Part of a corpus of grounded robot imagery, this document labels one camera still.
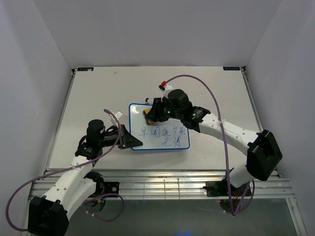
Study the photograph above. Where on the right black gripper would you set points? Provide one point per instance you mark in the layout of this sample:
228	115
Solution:
154	113

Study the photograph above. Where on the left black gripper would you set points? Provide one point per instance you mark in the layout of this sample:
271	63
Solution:
128	140

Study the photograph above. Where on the yellow whiteboard eraser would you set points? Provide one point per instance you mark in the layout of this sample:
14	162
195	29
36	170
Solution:
147	116

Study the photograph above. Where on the blue framed whiteboard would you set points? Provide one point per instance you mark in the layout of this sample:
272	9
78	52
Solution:
169	135

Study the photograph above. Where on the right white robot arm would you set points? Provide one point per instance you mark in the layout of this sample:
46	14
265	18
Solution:
261	148

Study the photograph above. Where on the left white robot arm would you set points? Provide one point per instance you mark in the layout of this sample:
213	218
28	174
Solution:
49	214

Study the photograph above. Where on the left blue table label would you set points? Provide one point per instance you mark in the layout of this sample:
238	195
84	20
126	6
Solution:
85	69

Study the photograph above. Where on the blue table label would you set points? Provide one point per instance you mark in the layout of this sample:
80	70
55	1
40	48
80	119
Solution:
85	69
231	68

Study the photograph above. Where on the right blue table label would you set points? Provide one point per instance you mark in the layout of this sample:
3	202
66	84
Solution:
231	68

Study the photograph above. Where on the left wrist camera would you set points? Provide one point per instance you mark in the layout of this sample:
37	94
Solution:
115	117

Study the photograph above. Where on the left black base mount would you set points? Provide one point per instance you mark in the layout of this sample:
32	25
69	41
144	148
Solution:
111	187

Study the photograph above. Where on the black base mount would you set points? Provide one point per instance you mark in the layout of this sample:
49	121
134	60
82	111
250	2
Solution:
111	187
215	189

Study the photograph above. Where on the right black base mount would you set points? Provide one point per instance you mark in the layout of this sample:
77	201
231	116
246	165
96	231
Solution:
215	189

